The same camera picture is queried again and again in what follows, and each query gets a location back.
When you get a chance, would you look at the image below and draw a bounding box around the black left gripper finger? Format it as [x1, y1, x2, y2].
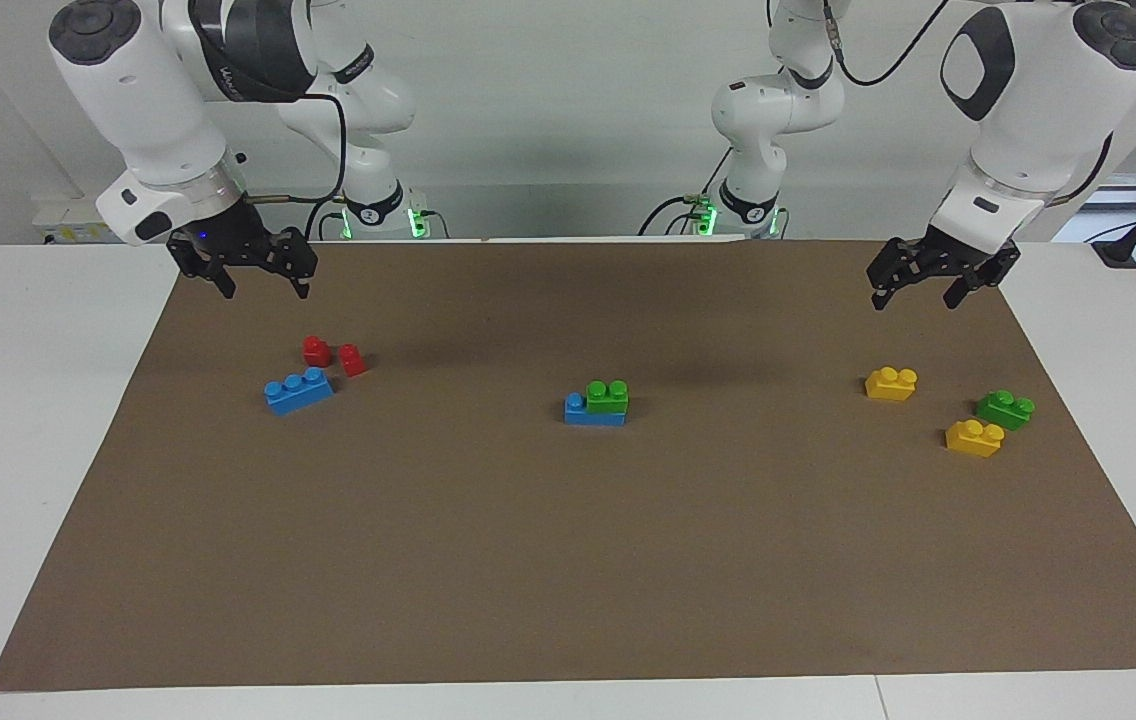
[943, 245, 1021, 310]
[866, 238, 929, 312]

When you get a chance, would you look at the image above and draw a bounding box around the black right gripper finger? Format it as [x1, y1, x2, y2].
[271, 228, 319, 300]
[167, 232, 237, 300]

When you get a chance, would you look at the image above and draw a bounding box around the blue three-stud block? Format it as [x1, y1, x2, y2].
[564, 392, 628, 427]
[263, 367, 336, 416]

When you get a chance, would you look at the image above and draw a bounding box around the yellow two-stud block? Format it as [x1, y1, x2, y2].
[864, 366, 919, 403]
[944, 418, 1006, 459]

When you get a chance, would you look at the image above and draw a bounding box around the white power strip box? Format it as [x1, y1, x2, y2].
[31, 195, 129, 246]

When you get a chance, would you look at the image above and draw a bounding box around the brown table mat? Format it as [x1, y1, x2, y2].
[0, 238, 1136, 693]

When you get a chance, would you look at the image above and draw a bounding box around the black right base cable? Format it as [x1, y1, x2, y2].
[303, 195, 349, 241]

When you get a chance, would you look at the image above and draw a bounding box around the black base cable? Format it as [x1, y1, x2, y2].
[638, 148, 734, 237]
[303, 195, 349, 241]

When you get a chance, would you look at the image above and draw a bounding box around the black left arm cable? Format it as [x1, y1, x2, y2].
[821, 0, 954, 89]

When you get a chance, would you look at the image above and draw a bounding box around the black left base cable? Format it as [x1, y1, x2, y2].
[638, 148, 734, 237]

